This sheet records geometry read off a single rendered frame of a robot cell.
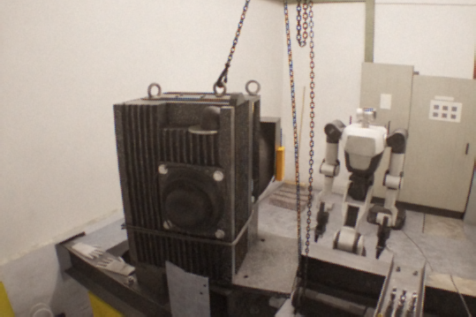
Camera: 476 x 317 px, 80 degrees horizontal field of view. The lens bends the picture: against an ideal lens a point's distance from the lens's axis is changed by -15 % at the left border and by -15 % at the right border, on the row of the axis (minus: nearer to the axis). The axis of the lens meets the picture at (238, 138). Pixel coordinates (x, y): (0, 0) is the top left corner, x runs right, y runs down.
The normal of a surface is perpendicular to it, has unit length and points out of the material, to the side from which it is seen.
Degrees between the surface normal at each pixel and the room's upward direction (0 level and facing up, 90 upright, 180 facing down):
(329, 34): 90
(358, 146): 90
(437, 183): 90
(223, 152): 90
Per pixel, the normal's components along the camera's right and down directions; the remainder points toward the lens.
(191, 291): -0.34, 0.22
